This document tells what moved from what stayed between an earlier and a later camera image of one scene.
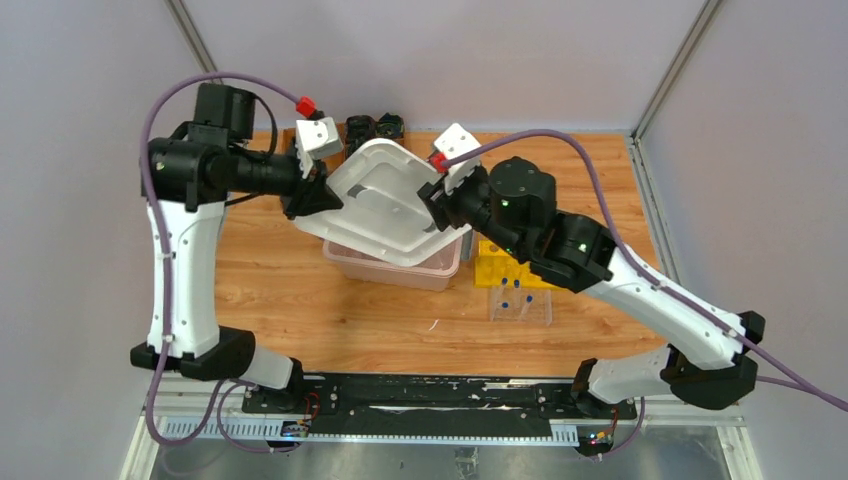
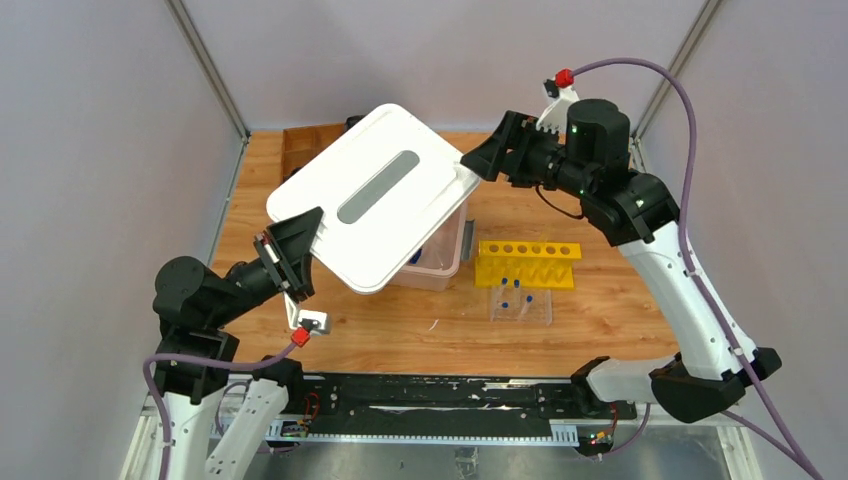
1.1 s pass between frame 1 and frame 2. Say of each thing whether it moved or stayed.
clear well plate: stayed
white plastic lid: moved
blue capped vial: stayed
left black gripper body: moved
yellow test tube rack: stayed
